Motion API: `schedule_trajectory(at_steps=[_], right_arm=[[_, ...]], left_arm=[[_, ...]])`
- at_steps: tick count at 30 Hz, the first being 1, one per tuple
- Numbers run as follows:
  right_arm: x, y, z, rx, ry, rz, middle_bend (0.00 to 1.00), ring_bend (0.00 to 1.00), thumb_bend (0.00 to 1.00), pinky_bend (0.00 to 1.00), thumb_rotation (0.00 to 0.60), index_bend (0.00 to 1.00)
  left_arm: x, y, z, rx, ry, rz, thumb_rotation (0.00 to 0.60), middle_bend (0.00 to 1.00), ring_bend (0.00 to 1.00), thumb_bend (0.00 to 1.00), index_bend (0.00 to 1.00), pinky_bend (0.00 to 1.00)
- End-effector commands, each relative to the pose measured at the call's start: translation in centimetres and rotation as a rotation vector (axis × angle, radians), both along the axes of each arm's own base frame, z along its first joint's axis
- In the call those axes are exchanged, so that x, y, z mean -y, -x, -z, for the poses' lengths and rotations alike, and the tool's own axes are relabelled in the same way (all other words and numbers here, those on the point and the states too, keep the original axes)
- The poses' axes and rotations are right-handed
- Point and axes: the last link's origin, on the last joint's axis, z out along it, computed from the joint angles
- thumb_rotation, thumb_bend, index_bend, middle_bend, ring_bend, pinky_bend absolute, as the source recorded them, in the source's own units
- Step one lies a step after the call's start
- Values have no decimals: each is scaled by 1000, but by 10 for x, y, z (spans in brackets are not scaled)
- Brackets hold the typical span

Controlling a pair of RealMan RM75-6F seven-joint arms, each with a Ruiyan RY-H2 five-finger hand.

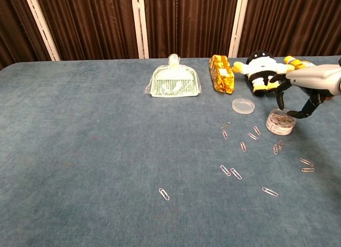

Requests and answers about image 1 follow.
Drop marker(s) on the white partition post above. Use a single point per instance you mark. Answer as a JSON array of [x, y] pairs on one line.
[[42, 26], [139, 26], [238, 26]]

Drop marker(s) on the clear paperclip container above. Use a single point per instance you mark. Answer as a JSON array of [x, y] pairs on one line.
[[279, 126]]

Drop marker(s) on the gold foil snack package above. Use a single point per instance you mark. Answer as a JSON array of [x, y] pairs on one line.
[[222, 74]]

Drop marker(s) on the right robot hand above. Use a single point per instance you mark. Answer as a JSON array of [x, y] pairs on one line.
[[317, 79]]

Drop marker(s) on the clear round lid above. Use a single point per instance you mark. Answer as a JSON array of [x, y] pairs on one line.
[[243, 106]]

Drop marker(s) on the black white plush toy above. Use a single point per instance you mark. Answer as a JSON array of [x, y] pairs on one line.
[[262, 67]]

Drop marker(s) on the blue felt table cover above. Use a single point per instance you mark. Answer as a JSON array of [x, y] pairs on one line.
[[80, 151]]

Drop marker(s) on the packaged mini dustpan brush set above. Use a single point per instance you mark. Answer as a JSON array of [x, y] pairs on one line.
[[174, 82]]

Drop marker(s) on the yellow label tea bottle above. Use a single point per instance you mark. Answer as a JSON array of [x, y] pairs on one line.
[[293, 62]]

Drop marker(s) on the brown curtain panel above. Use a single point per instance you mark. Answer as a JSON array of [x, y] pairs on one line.
[[293, 23], [189, 23], [16, 26], [88, 23]]

